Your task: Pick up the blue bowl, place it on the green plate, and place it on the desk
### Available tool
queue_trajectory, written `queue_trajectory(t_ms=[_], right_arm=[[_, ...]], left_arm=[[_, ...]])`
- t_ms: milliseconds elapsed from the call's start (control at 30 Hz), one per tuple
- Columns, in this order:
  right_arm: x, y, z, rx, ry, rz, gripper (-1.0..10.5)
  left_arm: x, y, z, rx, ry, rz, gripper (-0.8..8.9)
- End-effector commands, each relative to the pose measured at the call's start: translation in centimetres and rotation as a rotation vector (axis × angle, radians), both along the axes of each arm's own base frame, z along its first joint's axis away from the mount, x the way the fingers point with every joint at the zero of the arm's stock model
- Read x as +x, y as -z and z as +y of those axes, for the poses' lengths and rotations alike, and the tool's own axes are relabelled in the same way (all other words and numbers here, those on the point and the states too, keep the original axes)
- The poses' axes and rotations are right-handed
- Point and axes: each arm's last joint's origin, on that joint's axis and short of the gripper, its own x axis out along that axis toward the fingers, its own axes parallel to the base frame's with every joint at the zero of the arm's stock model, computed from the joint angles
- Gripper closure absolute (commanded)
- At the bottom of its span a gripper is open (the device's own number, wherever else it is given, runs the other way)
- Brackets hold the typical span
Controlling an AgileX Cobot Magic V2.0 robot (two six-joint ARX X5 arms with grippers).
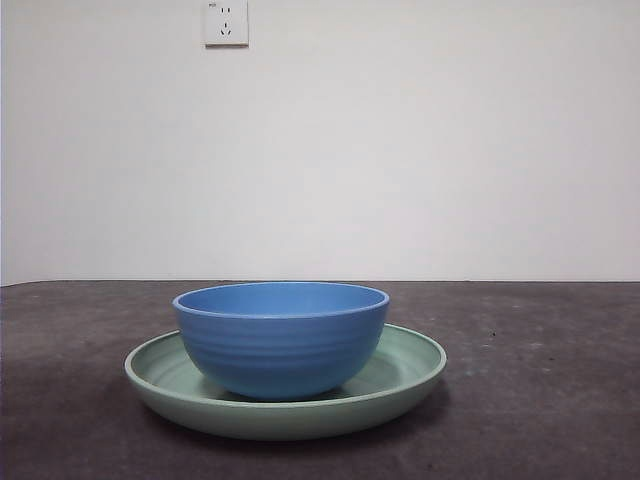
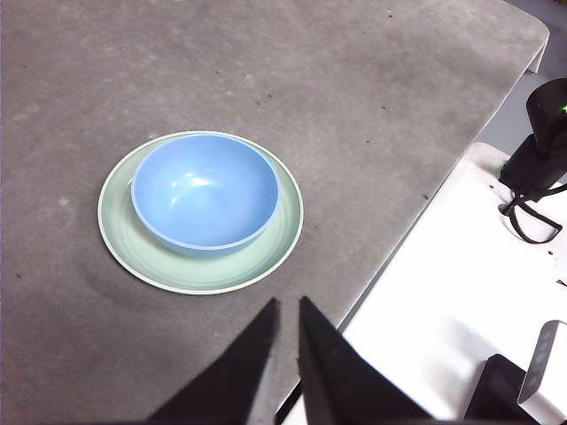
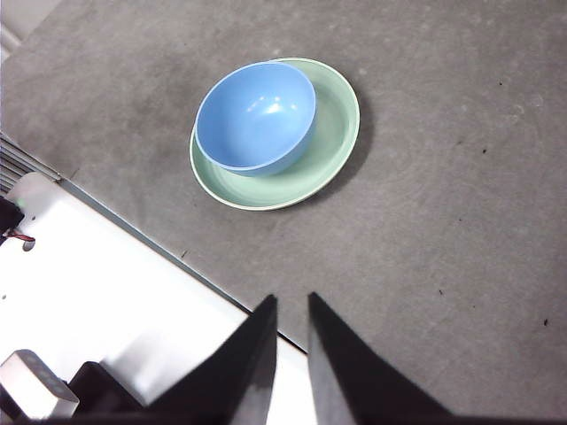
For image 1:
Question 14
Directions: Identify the blue ribbed bowl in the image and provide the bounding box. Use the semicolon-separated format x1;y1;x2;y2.
172;281;391;402

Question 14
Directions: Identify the green round plate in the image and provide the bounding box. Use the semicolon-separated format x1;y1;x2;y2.
123;322;448;442

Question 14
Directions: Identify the white wall socket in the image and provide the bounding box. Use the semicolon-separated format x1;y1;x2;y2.
204;0;250;50

